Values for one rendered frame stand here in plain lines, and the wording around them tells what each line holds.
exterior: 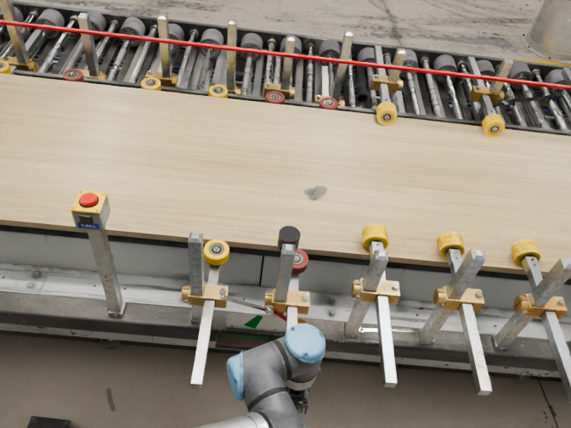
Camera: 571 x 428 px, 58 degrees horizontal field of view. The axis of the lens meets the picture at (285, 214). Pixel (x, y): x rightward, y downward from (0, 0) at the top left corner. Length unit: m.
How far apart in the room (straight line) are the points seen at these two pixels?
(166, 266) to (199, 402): 0.73
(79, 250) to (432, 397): 1.63
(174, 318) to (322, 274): 0.52
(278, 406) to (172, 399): 1.32
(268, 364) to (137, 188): 0.91
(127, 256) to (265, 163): 0.59
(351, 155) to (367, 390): 1.07
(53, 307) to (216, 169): 0.70
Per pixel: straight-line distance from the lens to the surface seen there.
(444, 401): 2.56
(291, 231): 1.42
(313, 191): 1.82
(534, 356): 1.96
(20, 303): 1.87
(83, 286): 1.95
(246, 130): 2.05
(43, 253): 1.98
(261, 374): 1.11
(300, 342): 1.14
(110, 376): 2.46
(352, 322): 1.67
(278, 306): 1.58
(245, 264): 1.80
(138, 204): 1.78
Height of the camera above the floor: 2.20
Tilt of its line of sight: 48 degrees down
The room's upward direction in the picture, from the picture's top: 9 degrees clockwise
